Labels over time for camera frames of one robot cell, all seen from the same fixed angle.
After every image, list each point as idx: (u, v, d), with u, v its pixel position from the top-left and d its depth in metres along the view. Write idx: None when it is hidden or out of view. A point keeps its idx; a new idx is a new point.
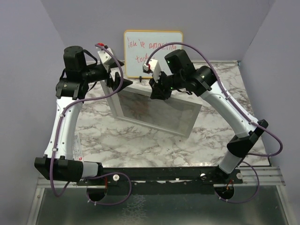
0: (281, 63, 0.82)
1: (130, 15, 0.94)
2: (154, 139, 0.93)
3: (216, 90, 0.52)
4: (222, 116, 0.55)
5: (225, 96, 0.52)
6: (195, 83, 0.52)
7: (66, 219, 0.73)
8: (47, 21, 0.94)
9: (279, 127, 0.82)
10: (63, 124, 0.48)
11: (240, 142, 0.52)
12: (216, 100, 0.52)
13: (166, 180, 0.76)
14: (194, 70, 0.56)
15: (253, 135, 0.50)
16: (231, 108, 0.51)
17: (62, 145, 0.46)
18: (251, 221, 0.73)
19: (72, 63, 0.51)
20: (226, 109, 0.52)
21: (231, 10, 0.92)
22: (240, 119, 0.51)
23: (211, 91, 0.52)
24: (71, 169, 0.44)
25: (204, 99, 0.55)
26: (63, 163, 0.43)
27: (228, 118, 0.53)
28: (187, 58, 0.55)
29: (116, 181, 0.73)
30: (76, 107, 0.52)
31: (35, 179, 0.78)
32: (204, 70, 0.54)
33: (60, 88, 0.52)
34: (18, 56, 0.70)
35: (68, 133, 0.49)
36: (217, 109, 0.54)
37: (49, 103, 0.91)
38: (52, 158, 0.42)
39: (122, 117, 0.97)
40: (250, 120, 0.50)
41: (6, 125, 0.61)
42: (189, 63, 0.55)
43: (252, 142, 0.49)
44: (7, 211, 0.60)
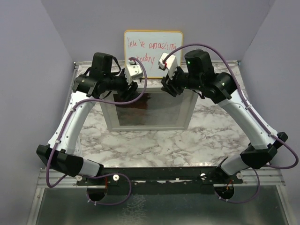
0: (281, 63, 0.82)
1: (131, 15, 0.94)
2: (154, 139, 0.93)
3: (236, 99, 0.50)
4: (239, 125, 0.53)
5: (244, 106, 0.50)
6: (214, 89, 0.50)
7: (66, 219, 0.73)
8: (48, 20, 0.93)
9: (279, 127, 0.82)
10: (71, 118, 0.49)
11: (257, 154, 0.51)
12: (236, 109, 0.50)
13: (166, 180, 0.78)
14: (213, 75, 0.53)
15: (273, 149, 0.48)
16: (251, 119, 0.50)
17: (65, 138, 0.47)
18: (251, 221, 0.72)
19: (99, 63, 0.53)
20: (245, 120, 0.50)
21: (232, 9, 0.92)
22: (260, 131, 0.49)
23: (231, 100, 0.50)
24: (69, 164, 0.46)
25: (221, 106, 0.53)
26: (62, 157, 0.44)
27: (247, 129, 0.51)
28: (209, 62, 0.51)
29: (116, 181, 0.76)
30: (88, 104, 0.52)
31: (35, 179, 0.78)
32: (222, 76, 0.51)
33: (77, 83, 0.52)
34: (18, 55, 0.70)
35: (75, 129, 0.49)
36: (235, 118, 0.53)
37: (49, 102, 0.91)
38: (52, 150, 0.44)
39: (117, 127, 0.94)
40: (270, 133, 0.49)
41: (5, 124, 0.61)
42: (210, 67, 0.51)
43: (271, 156, 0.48)
44: (6, 211, 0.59)
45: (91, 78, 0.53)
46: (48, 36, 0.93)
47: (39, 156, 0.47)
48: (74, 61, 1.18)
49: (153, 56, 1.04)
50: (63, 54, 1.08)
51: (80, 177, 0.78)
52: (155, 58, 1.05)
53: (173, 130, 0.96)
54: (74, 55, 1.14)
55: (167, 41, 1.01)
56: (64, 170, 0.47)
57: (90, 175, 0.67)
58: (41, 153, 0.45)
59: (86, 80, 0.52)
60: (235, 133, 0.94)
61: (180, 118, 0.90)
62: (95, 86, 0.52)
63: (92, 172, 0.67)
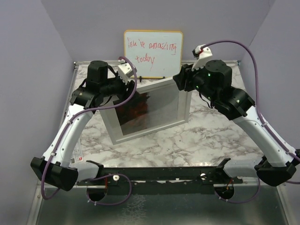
0: (281, 62, 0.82)
1: (131, 15, 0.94)
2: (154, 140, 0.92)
3: (252, 116, 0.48)
4: (255, 142, 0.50)
5: (260, 123, 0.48)
6: (230, 106, 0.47)
7: (66, 219, 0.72)
8: (47, 20, 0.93)
9: (280, 127, 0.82)
10: (68, 131, 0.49)
11: (271, 173, 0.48)
12: (251, 126, 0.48)
13: (166, 180, 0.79)
14: (229, 89, 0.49)
15: (291, 167, 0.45)
16: (267, 137, 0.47)
17: (60, 151, 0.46)
18: (251, 221, 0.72)
19: (94, 76, 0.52)
20: (261, 138, 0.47)
21: (232, 9, 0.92)
22: (277, 148, 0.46)
23: (246, 117, 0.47)
24: (64, 177, 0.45)
25: (236, 123, 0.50)
26: (56, 170, 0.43)
27: (263, 146, 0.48)
28: (230, 78, 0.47)
29: (116, 181, 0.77)
30: (85, 116, 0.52)
31: (35, 179, 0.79)
32: (238, 92, 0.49)
33: (75, 95, 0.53)
34: (18, 55, 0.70)
35: (71, 142, 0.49)
36: (250, 135, 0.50)
37: (49, 102, 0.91)
38: (47, 163, 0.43)
39: (121, 138, 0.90)
40: (288, 151, 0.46)
41: (6, 124, 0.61)
42: (229, 84, 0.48)
43: (289, 174, 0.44)
44: (7, 210, 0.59)
45: (88, 92, 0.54)
46: (48, 36, 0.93)
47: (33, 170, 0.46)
48: (74, 61, 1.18)
49: (152, 56, 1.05)
50: (63, 54, 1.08)
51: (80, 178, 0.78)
52: (155, 58, 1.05)
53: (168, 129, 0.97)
54: (74, 55, 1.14)
55: (167, 41, 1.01)
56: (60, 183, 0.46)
57: (90, 177, 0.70)
58: (36, 166, 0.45)
59: (84, 94, 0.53)
60: (235, 133, 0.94)
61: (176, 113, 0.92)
62: (93, 100, 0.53)
63: (91, 172, 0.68)
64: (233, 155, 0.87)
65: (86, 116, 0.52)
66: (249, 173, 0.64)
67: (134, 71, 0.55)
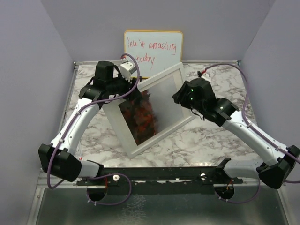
0: (281, 63, 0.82)
1: (131, 15, 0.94)
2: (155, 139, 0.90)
3: (237, 119, 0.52)
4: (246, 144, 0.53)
5: (246, 124, 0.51)
6: (216, 113, 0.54)
7: (66, 219, 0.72)
8: (47, 20, 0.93)
9: (280, 127, 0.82)
10: (77, 120, 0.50)
11: (270, 172, 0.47)
12: (237, 128, 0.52)
13: (166, 180, 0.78)
14: (214, 101, 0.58)
15: (284, 162, 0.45)
16: (254, 136, 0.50)
17: (68, 138, 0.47)
18: (251, 221, 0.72)
19: (101, 74, 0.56)
20: (250, 137, 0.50)
21: (232, 9, 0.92)
22: (266, 146, 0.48)
23: (231, 120, 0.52)
24: (69, 166, 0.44)
25: (225, 128, 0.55)
26: (63, 156, 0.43)
27: (253, 145, 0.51)
28: (210, 91, 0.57)
29: (116, 181, 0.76)
30: (93, 108, 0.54)
31: (35, 179, 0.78)
32: (222, 102, 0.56)
33: (83, 91, 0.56)
34: (18, 55, 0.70)
35: (78, 131, 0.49)
36: (240, 137, 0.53)
37: (49, 102, 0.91)
38: (55, 148, 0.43)
39: (137, 151, 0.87)
40: (277, 147, 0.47)
41: (6, 124, 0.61)
42: (211, 95, 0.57)
43: (284, 170, 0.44)
44: (7, 210, 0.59)
45: (96, 88, 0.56)
46: (48, 36, 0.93)
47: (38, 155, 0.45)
48: (74, 61, 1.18)
49: (152, 56, 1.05)
50: (63, 54, 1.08)
51: (80, 177, 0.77)
52: (155, 58, 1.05)
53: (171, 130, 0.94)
54: (74, 55, 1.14)
55: (167, 41, 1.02)
56: (63, 172, 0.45)
57: (89, 176, 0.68)
58: (43, 151, 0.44)
59: (92, 91, 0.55)
60: None
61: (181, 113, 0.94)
62: (100, 95, 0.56)
63: (92, 170, 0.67)
64: (233, 155, 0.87)
65: (93, 109, 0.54)
66: (250, 174, 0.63)
67: (136, 67, 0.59)
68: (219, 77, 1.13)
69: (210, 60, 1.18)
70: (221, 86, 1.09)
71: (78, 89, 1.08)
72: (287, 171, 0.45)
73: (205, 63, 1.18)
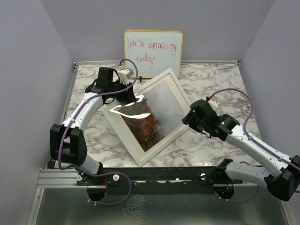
0: (281, 63, 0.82)
1: (131, 15, 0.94)
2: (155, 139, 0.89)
3: (238, 132, 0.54)
4: (251, 156, 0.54)
5: (247, 137, 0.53)
6: (218, 130, 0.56)
7: (66, 219, 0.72)
8: (48, 20, 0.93)
9: (280, 127, 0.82)
10: (85, 107, 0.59)
11: (275, 183, 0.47)
12: (239, 141, 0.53)
13: (166, 180, 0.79)
14: (216, 117, 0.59)
15: (288, 172, 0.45)
16: (256, 148, 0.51)
17: (79, 120, 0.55)
18: (251, 221, 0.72)
19: (103, 75, 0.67)
20: (252, 149, 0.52)
21: (232, 9, 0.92)
22: (268, 157, 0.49)
23: (232, 134, 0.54)
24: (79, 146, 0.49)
25: (228, 142, 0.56)
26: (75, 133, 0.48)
27: (257, 157, 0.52)
28: (211, 108, 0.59)
29: (116, 181, 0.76)
30: (98, 100, 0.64)
31: (35, 179, 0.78)
32: (224, 117, 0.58)
33: (88, 89, 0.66)
34: (18, 55, 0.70)
35: (86, 115, 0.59)
36: (243, 150, 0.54)
37: (49, 102, 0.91)
38: (67, 126, 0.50)
39: (146, 157, 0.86)
40: (280, 158, 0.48)
41: (6, 124, 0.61)
42: (212, 112, 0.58)
43: (289, 180, 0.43)
44: (6, 211, 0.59)
45: (99, 87, 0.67)
46: (48, 36, 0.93)
47: (50, 137, 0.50)
48: (74, 61, 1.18)
49: (152, 56, 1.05)
50: (63, 54, 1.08)
51: (80, 177, 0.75)
52: (155, 58, 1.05)
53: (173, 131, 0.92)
54: (74, 55, 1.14)
55: (167, 41, 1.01)
56: (73, 153, 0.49)
57: (89, 172, 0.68)
58: (56, 130, 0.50)
59: (96, 88, 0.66)
60: None
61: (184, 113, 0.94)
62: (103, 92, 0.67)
63: (92, 168, 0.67)
64: (233, 155, 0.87)
65: (98, 101, 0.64)
66: (253, 180, 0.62)
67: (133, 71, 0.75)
68: (219, 77, 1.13)
69: (210, 60, 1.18)
70: (221, 86, 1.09)
71: (78, 89, 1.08)
72: (293, 182, 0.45)
73: (205, 63, 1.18)
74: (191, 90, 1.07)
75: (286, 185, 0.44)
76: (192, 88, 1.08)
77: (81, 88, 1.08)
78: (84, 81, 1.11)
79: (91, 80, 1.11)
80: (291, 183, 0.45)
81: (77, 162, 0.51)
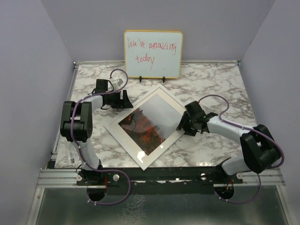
0: (282, 63, 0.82)
1: (131, 15, 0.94)
2: (155, 140, 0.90)
3: (215, 120, 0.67)
4: (228, 138, 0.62)
5: (220, 120, 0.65)
6: (201, 123, 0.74)
7: (66, 219, 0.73)
8: (48, 21, 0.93)
9: (280, 128, 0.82)
10: (91, 97, 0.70)
11: (243, 150, 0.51)
12: (215, 124, 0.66)
13: (166, 180, 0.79)
14: (204, 115, 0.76)
15: (246, 134, 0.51)
16: (225, 125, 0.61)
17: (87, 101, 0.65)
18: (251, 221, 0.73)
19: (99, 85, 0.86)
20: (223, 128, 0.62)
21: (232, 9, 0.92)
22: (234, 129, 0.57)
23: (210, 122, 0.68)
24: (89, 114, 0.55)
25: (212, 131, 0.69)
26: (84, 107, 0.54)
27: (228, 134, 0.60)
28: (198, 107, 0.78)
29: (116, 181, 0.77)
30: (99, 99, 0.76)
31: (35, 179, 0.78)
32: (209, 115, 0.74)
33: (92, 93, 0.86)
34: (18, 56, 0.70)
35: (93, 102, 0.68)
36: (221, 133, 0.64)
37: (49, 102, 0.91)
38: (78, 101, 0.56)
39: (149, 161, 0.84)
40: (242, 127, 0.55)
41: (6, 124, 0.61)
42: (200, 110, 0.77)
43: (245, 138, 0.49)
44: (7, 211, 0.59)
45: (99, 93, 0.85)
46: (48, 37, 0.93)
47: (63, 108, 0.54)
48: (74, 61, 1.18)
49: (152, 56, 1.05)
50: (63, 54, 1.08)
51: (80, 177, 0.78)
52: (155, 58, 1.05)
53: (172, 131, 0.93)
54: (74, 55, 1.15)
55: (167, 41, 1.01)
56: (85, 118, 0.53)
57: (92, 165, 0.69)
58: (69, 104, 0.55)
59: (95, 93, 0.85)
60: None
61: (179, 116, 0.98)
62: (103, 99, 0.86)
63: (92, 161, 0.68)
64: (233, 155, 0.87)
65: (100, 100, 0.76)
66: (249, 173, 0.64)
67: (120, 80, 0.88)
68: (219, 77, 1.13)
69: (210, 60, 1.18)
70: (221, 86, 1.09)
71: (78, 89, 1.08)
72: (255, 144, 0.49)
73: (205, 63, 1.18)
74: (191, 90, 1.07)
75: (249, 148, 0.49)
76: (192, 88, 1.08)
77: (81, 88, 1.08)
78: (84, 81, 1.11)
79: (91, 80, 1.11)
80: (255, 148, 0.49)
81: (86, 132, 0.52)
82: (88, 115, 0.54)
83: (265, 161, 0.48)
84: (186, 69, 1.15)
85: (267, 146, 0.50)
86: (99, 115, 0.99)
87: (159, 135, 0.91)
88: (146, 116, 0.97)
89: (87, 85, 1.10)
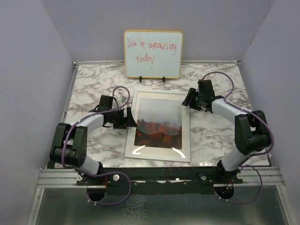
0: (282, 63, 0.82)
1: (131, 15, 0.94)
2: (175, 134, 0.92)
3: (219, 101, 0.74)
4: (228, 118, 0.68)
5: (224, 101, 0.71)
6: (207, 102, 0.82)
7: (66, 219, 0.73)
8: (47, 21, 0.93)
9: (280, 128, 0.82)
10: (90, 117, 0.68)
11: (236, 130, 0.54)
12: (218, 104, 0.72)
13: (166, 180, 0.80)
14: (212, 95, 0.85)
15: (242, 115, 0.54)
16: (227, 107, 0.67)
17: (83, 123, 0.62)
18: (251, 221, 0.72)
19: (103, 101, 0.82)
20: (225, 109, 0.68)
21: (232, 9, 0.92)
22: (234, 110, 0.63)
23: (215, 101, 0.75)
24: (83, 140, 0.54)
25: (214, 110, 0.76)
26: (78, 132, 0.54)
27: (228, 116, 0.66)
28: (210, 87, 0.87)
29: (116, 181, 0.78)
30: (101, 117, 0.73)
31: (35, 179, 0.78)
32: None
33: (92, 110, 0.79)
34: (17, 56, 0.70)
35: (90, 123, 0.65)
36: (223, 114, 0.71)
37: (48, 102, 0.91)
38: (73, 125, 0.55)
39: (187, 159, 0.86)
40: (240, 108, 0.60)
41: (6, 124, 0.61)
42: (210, 90, 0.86)
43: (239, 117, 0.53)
44: (6, 211, 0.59)
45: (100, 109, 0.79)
46: (48, 37, 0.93)
47: (57, 131, 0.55)
48: (74, 61, 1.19)
49: (152, 56, 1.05)
50: (63, 54, 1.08)
51: (80, 177, 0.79)
52: (155, 58, 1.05)
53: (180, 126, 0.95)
54: (74, 55, 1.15)
55: (168, 41, 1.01)
56: (76, 145, 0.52)
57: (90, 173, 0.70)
58: (63, 127, 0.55)
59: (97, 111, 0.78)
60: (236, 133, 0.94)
61: (178, 113, 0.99)
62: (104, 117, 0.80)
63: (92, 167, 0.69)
64: None
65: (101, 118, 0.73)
66: None
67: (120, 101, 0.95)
68: (218, 77, 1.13)
69: (210, 60, 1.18)
70: (221, 86, 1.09)
71: (78, 89, 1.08)
72: (247, 124, 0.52)
73: (205, 63, 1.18)
74: None
75: (242, 126, 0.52)
76: None
77: (81, 88, 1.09)
78: (84, 81, 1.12)
79: (91, 79, 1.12)
80: (247, 128, 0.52)
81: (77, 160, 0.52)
82: (80, 142, 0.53)
83: (254, 143, 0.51)
84: (186, 69, 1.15)
85: (259, 131, 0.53)
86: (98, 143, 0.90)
87: (175, 127, 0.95)
88: (151, 121, 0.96)
89: (87, 85, 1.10)
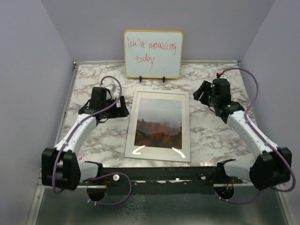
0: (282, 63, 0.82)
1: (131, 15, 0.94)
2: (175, 134, 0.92)
3: (238, 116, 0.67)
4: (245, 140, 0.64)
5: (244, 120, 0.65)
6: (222, 110, 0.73)
7: (66, 219, 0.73)
8: (48, 21, 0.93)
9: (280, 128, 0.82)
10: (79, 127, 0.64)
11: (257, 165, 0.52)
12: (237, 122, 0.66)
13: (166, 180, 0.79)
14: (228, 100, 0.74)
15: (268, 155, 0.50)
16: (249, 130, 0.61)
17: (72, 143, 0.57)
18: (251, 221, 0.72)
19: (96, 95, 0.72)
20: (245, 132, 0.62)
21: (232, 9, 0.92)
22: (256, 140, 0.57)
23: (234, 116, 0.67)
24: (73, 167, 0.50)
25: (229, 123, 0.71)
26: (65, 160, 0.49)
27: (247, 138, 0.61)
28: (227, 91, 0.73)
29: (116, 181, 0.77)
30: (91, 122, 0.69)
31: (35, 179, 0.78)
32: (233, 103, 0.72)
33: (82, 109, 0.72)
34: (17, 56, 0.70)
35: (78, 136, 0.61)
36: (239, 132, 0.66)
37: (48, 102, 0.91)
38: (59, 151, 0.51)
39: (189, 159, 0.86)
40: (266, 142, 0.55)
41: (6, 124, 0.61)
42: (228, 94, 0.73)
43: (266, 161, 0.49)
44: (6, 211, 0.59)
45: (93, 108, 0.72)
46: (48, 37, 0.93)
47: (43, 158, 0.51)
48: (74, 61, 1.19)
49: (152, 56, 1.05)
50: (63, 54, 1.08)
51: None
52: (154, 58, 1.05)
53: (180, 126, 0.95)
54: (74, 55, 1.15)
55: (167, 41, 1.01)
56: (66, 173, 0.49)
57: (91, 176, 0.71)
58: (49, 153, 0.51)
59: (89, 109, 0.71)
60: (235, 133, 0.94)
61: (178, 112, 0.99)
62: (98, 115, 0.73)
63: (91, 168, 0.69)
64: (233, 155, 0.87)
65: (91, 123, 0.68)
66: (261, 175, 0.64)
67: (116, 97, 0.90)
68: None
69: (210, 60, 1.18)
70: None
71: (78, 89, 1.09)
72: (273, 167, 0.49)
73: (205, 63, 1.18)
74: (191, 90, 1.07)
75: (266, 169, 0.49)
76: (192, 89, 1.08)
77: (81, 88, 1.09)
78: (84, 81, 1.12)
79: (91, 79, 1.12)
80: (271, 171, 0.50)
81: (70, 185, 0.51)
82: (69, 171, 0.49)
83: (272, 182, 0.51)
84: (186, 69, 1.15)
85: (280, 170, 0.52)
86: (97, 142, 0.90)
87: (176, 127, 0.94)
88: (151, 122, 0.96)
89: (87, 85, 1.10)
